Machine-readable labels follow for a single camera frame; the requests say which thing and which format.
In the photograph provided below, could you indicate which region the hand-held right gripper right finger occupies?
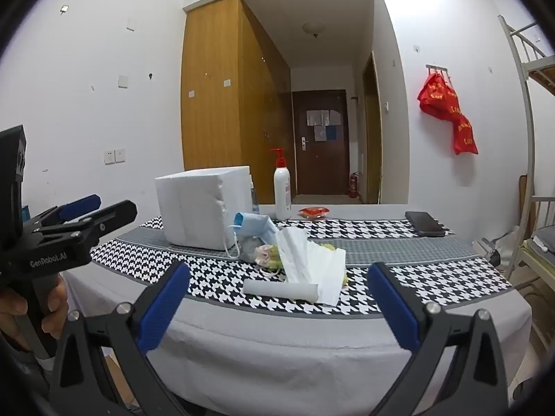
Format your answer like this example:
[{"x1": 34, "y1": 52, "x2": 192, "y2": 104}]
[{"x1": 366, "y1": 261, "x2": 510, "y2": 416}]

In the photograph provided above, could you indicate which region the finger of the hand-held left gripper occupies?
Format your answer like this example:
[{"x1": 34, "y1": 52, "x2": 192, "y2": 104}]
[
  {"x1": 29, "y1": 194, "x2": 103, "y2": 227},
  {"x1": 27, "y1": 200, "x2": 139, "y2": 249}
]

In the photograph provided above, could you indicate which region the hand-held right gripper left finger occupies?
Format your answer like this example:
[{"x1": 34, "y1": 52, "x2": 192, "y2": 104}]
[{"x1": 50, "y1": 261, "x2": 191, "y2": 416}]

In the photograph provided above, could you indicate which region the white foam box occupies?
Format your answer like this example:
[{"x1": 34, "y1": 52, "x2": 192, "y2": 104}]
[{"x1": 155, "y1": 165, "x2": 254, "y2": 251}]

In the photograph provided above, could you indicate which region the white paper tissue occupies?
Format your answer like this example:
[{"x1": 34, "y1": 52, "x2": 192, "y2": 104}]
[{"x1": 243, "y1": 227, "x2": 347, "y2": 306}]

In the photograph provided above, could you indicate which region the green flowered plastic packet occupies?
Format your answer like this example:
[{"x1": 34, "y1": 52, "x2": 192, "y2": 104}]
[{"x1": 238, "y1": 236, "x2": 287, "y2": 273}]

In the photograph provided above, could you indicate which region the blue face mask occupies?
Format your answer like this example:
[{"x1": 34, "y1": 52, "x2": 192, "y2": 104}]
[{"x1": 224, "y1": 211, "x2": 280, "y2": 261}]

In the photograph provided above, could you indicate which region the person's left forearm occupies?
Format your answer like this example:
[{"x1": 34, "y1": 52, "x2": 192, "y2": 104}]
[{"x1": 0, "y1": 333, "x2": 55, "y2": 416}]

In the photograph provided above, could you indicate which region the person's left hand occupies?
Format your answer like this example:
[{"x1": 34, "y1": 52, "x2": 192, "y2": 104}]
[{"x1": 0, "y1": 275, "x2": 69, "y2": 352}]

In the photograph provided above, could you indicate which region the houndstooth patterned cloth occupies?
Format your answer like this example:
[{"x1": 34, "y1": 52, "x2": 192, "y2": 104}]
[{"x1": 89, "y1": 214, "x2": 514, "y2": 319}]

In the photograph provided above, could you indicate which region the black smartphone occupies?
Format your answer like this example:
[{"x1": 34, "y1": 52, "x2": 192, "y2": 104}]
[{"x1": 405, "y1": 211, "x2": 447, "y2": 237}]

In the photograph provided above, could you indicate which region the light grey sheet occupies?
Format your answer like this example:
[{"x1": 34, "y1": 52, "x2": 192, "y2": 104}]
[{"x1": 61, "y1": 203, "x2": 533, "y2": 416}]

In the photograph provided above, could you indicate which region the wooden wardrobe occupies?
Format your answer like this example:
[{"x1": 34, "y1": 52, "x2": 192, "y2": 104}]
[{"x1": 181, "y1": 0, "x2": 292, "y2": 204}]

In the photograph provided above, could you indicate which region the green bed mattress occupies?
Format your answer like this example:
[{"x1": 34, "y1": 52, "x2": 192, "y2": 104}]
[{"x1": 522, "y1": 227, "x2": 555, "y2": 269}]

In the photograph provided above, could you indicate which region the white pump bottle red cap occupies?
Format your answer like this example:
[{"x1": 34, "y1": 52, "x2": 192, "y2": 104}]
[{"x1": 270, "y1": 148, "x2": 292, "y2": 222}]

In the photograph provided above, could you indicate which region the dark brown door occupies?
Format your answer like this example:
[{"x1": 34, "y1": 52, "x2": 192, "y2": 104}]
[{"x1": 292, "y1": 90, "x2": 350, "y2": 196}]

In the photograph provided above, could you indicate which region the leaning wooden board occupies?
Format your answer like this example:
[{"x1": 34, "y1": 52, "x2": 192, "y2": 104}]
[{"x1": 518, "y1": 174, "x2": 536, "y2": 243}]

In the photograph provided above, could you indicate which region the light wooden side door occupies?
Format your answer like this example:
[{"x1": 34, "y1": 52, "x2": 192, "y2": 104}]
[{"x1": 362, "y1": 51, "x2": 383, "y2": 204}]

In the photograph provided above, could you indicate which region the red printed bag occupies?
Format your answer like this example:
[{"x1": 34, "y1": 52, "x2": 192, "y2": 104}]
[
  {"x1": 417, "y1": 71, "x2": 459, "y2": 118},
  {"x1": 451, "y1": 113, "x2": 479, "y2": 156}
]

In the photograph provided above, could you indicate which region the white metal bunk bed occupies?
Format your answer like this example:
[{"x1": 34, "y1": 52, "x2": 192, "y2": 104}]
[{"x1": 498, "y1": 15, "x2": 555, "y2": 295}]

